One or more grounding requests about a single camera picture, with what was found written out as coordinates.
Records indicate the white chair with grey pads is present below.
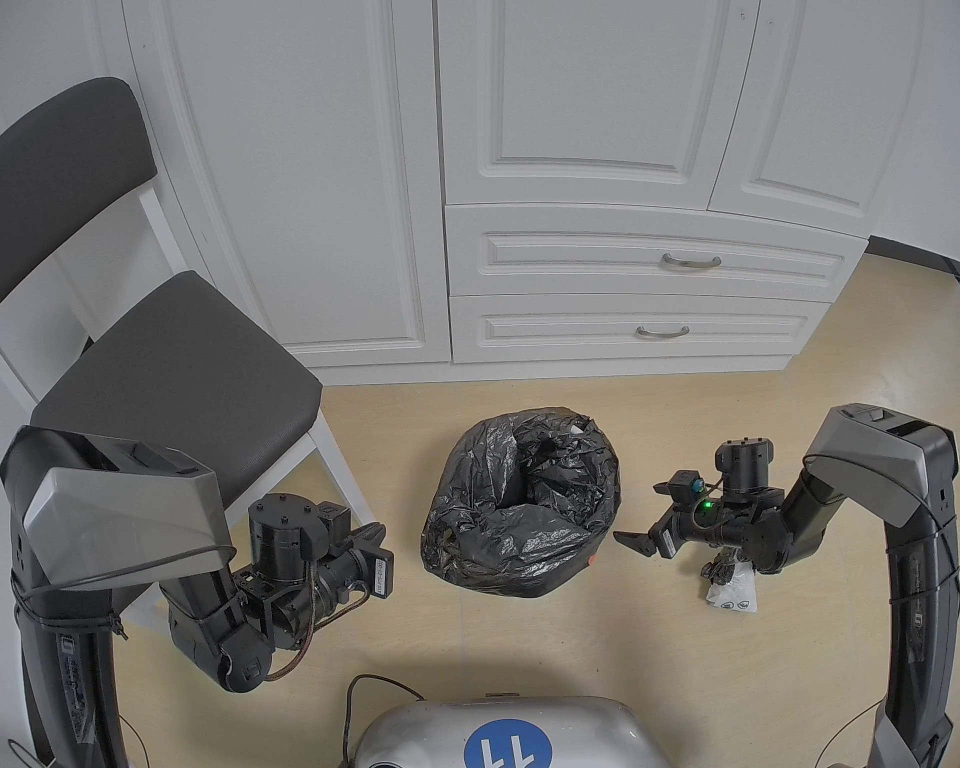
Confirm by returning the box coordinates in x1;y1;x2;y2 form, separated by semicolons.
0;75;385;639

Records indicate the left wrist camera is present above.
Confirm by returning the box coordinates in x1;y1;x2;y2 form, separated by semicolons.
318;503;354;558

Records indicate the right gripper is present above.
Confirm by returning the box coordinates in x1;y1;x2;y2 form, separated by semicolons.
612;502;726;562

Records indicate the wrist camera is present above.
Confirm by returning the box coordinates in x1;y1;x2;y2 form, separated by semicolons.
652;470;707;513
318;503;354;558

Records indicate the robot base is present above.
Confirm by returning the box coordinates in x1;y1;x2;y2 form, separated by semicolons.
352;693;672;768

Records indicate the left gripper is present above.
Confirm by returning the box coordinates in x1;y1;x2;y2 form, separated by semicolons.
310;522;396;621

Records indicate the white wardrobe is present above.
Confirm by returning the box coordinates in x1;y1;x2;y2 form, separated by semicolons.
123;0;927;387

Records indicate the black plastic bag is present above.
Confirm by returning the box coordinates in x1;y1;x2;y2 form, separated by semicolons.
420;405;624;601

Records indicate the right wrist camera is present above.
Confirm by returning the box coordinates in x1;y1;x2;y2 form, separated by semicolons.
652;470;707;513

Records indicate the crumpled white paper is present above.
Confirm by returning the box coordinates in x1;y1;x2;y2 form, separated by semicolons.
705;562;760;615

